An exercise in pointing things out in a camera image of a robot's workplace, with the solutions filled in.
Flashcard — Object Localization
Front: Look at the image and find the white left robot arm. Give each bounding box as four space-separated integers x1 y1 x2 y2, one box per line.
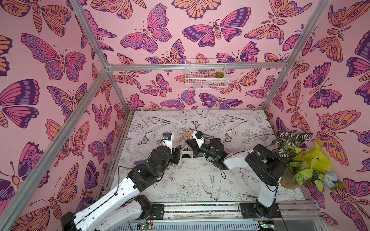
61 145 181 231

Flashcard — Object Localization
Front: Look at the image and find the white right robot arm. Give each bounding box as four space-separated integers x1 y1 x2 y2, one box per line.
186 138 287 216

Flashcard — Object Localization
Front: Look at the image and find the cream toothbrush holder caddy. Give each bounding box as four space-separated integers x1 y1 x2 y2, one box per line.
180 141 193 159

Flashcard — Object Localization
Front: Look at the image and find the purple silicone object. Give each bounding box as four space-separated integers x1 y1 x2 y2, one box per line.
134 160 143 166

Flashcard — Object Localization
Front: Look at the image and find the small green succulent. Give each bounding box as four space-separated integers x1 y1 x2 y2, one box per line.
214 71 225 79

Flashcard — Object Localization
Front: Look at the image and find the artificial potted plant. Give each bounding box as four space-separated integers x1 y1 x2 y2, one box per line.
273 131 347 192

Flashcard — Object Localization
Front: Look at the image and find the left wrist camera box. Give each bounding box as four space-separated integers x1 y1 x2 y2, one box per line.
162 132 173 152

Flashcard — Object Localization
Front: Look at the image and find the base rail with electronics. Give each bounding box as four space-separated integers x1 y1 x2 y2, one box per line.
116 201 282 231

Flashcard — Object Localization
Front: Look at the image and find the white wire wall basket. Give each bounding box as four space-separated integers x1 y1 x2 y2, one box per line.
184 62 229 91

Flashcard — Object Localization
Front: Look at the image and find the aluminium frame corner post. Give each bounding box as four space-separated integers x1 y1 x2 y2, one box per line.
262 0 331 111

